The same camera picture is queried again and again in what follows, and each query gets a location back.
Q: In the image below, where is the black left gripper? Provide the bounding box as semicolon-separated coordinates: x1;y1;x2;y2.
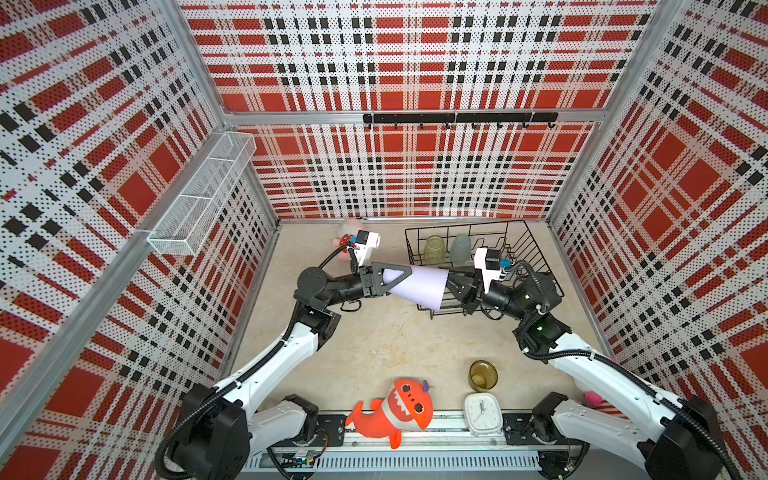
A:
323;262;412;307

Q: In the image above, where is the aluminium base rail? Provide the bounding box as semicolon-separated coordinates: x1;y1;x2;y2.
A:
273;410;589;479

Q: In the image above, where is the purple plastic cup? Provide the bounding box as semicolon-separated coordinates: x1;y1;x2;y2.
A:
393;265;449;311

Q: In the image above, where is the bright green plastic cup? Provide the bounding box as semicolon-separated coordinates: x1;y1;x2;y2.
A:
422;235;446;266

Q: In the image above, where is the olive glass cup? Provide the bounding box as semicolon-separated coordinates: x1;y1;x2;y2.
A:
468;360;499;392

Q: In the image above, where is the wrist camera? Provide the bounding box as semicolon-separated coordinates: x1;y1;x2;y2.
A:
347;230;381;271
474;247;512;293

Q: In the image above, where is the teal textured plastic cup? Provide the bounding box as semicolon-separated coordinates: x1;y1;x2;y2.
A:
449;234;473;267

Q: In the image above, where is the black wall hook rail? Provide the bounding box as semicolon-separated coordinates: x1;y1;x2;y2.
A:
362;111;559;126

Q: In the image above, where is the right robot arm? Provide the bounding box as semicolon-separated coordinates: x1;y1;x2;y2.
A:
447;261;741;479

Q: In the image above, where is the black wire dish rack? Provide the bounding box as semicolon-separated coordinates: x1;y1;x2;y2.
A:
405;220;564;320

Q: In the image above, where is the white wire mesh shelf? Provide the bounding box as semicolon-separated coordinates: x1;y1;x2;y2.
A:
148;131;255;256

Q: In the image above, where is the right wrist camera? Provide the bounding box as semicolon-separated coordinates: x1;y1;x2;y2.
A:
474;247;512;293

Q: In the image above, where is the white kitchen scale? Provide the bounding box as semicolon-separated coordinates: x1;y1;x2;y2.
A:
463;392;503;436

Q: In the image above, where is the white pink owl plush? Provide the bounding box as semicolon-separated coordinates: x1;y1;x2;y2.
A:
584;391;605;408

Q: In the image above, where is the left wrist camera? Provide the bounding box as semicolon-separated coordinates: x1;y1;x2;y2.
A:
347;230;381;271

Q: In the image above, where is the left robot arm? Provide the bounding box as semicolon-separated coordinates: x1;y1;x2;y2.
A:
154;262;413;479

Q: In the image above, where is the pink plush toy polka dress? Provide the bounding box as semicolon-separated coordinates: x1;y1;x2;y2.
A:
332;218;365;261

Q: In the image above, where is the red shark plush toy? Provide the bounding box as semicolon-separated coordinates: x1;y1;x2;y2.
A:
345;379;434;450

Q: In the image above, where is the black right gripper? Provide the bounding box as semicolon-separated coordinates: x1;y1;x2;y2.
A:
437;267;529;325

